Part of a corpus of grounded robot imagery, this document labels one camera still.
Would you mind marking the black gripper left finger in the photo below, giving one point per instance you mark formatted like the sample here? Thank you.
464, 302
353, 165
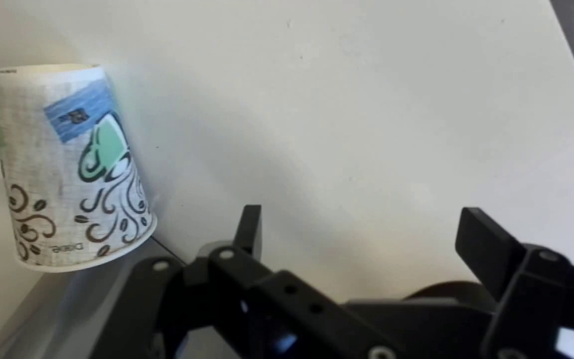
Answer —
259, 312

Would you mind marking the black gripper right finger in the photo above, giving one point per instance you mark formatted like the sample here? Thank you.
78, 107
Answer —
538, 300

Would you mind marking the patterned paper coffee cup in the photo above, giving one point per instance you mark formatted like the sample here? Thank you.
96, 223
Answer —
68, 173

